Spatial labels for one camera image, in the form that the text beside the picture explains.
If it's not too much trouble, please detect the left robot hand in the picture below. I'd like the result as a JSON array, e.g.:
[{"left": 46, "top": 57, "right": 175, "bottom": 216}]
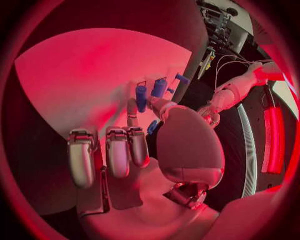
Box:
[{"left": 196, "top": 104, "right": 222, "bottom": 129}]

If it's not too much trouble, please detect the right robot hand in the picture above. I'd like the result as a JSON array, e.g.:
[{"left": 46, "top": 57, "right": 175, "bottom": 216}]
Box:
[{"left": 66, "top": 96, "right": 227, "bottom": 240}]

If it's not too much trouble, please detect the white task board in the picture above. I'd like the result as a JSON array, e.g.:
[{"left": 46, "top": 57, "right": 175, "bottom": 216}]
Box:
[{"left": 14, "top": 27, "right": 194, "bottom": 141}]

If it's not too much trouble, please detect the blue block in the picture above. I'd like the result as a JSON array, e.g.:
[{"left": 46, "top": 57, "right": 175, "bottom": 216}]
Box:
[{"left": 146, "top": 119, "right": 159, "bottom": 135}]

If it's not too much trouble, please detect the blue peg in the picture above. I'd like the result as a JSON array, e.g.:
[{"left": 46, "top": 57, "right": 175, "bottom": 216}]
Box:
[{"left": 175, "top": 72, "right": 192, "bottom": 85}]

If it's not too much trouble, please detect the short blue cylinder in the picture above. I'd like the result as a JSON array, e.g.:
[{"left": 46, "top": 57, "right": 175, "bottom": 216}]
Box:
[{"left": 150, "top": 78, "right": 168, "bottom": 98}]

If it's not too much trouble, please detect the long blue cylinder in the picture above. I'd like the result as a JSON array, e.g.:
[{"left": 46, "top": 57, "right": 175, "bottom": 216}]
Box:
[{"left": 135, "top": 85, "right": 148, "bottom": 114}]

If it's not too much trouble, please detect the glowing light bar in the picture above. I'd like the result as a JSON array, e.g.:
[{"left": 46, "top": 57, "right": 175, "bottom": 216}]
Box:
[{"left": 260, "top": 106, "right": 287, "bottom": 175}]

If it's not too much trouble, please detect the white cable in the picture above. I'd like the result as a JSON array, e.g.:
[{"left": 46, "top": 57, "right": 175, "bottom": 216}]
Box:
[
  {"left": 216, "top": 60, "right": 253, "bottom": 80},
  {"left": 213, "top": 54, "right": 274, "bottom": 93}
]

